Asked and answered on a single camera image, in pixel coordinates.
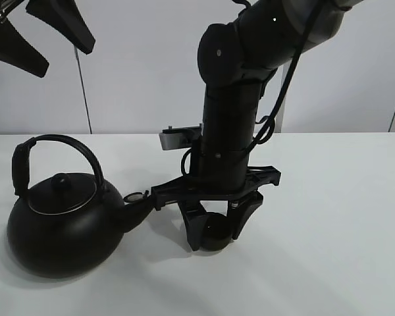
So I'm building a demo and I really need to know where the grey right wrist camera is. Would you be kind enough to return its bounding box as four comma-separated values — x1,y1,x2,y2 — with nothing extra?
159,124,202,151

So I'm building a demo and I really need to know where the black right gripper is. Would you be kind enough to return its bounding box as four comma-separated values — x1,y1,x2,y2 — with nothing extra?
150,144,280,251

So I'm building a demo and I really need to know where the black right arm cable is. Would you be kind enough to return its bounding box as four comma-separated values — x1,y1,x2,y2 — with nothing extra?
180,0,330,177

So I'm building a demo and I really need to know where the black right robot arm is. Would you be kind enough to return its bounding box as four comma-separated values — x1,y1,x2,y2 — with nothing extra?
151,1,355,251

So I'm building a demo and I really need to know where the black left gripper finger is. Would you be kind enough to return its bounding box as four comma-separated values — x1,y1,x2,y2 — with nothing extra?
0,18,49,78
26,0,95,55

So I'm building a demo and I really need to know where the black round teapot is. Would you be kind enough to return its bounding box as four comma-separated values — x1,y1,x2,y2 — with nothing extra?
7,134,155,278

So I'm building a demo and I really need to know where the small black teacup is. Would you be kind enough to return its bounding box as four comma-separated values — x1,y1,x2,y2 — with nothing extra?
200,213,232,251

